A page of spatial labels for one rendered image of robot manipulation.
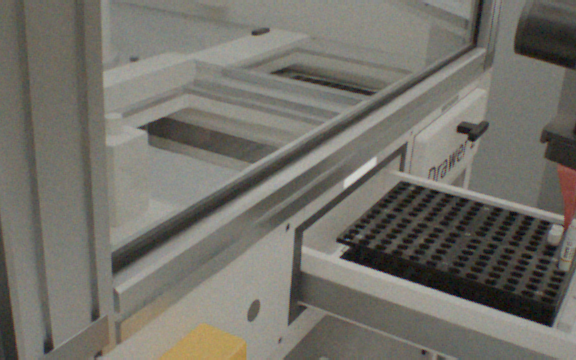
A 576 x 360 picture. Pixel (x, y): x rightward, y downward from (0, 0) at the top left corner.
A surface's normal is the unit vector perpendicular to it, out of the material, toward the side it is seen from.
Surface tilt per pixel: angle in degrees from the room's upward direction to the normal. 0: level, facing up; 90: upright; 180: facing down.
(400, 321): 90
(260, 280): 90
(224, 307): 90
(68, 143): 90
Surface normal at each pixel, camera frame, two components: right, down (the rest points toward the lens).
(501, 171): -0.45, 0.34
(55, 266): 0.86, 0.25
